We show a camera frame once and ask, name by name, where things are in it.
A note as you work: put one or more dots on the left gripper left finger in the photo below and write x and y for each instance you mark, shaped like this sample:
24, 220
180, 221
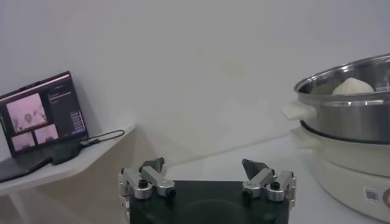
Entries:
152, 179

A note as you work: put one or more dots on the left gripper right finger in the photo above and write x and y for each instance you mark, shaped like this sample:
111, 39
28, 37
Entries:
265, 179

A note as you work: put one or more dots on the white steamed baozi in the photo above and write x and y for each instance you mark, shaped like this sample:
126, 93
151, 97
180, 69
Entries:
353, 86

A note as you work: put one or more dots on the steel steamer basket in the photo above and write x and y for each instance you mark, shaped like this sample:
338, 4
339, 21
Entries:
350, 118

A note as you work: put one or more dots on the white side table with mouse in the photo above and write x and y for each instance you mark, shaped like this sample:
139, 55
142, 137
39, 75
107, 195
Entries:
91, 156

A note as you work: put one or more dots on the cream electric cooker base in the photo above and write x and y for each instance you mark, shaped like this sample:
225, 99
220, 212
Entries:
350, 170

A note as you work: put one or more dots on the black laptop with dark screen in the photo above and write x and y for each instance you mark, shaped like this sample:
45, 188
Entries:
39, 115

